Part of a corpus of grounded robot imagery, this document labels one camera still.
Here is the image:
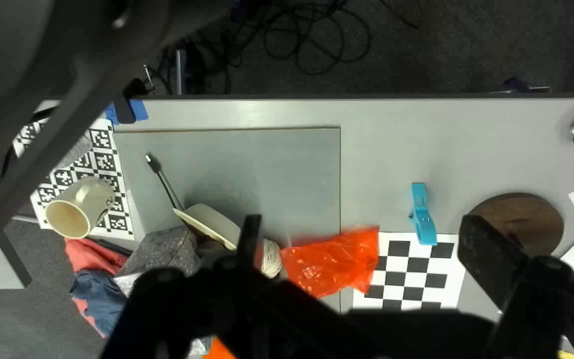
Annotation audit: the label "black floor cables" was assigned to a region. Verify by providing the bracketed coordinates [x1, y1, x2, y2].
[155, 0, 422, 95]

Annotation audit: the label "beige ceramic mug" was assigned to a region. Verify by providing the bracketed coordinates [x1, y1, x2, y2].
[44, 175, 117, 241]

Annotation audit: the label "grey rectangular mat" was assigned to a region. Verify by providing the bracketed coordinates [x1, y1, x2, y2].
[112, 125, 343, 315]

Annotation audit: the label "red and blue cloth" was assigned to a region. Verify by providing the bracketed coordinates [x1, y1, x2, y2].
[64, 235, 131, 338]

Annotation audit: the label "blue plastic clothes peg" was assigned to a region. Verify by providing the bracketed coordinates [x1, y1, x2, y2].
[406, 179, 440, 247]

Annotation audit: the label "black handled spoon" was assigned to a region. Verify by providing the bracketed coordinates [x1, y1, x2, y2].
[141, 151, 187, 211]

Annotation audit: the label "black camera stand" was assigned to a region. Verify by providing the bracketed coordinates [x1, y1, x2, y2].
[0, 0, 235, 289]

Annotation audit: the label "beige shallow bowl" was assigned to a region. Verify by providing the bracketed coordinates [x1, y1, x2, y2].
[171, 201, 243, 253]

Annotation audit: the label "white ball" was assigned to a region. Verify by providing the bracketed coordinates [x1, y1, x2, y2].
[259, 237, 285, 281]

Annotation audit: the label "black pole wooden base stand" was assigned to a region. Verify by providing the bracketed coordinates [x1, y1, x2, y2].
[464, 191, 566, 259]

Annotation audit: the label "orange plastic bag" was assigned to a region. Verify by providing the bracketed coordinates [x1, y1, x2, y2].
[279, 225, 383, 301]

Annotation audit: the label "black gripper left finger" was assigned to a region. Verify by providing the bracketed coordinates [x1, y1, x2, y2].
[235, 211, 265, 269]

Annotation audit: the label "black white checkerboard sheet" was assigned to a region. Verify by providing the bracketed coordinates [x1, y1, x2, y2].
[351, 231, 468, 313]

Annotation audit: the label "blue tape piece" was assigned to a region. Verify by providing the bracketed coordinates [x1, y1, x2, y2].
[102, 95, 151, 127]

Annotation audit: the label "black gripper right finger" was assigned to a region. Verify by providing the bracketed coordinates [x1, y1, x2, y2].
[456, 213, 532, 313]

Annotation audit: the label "grey cloth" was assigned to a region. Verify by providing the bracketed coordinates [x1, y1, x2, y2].
[121, 225, 203, 279]

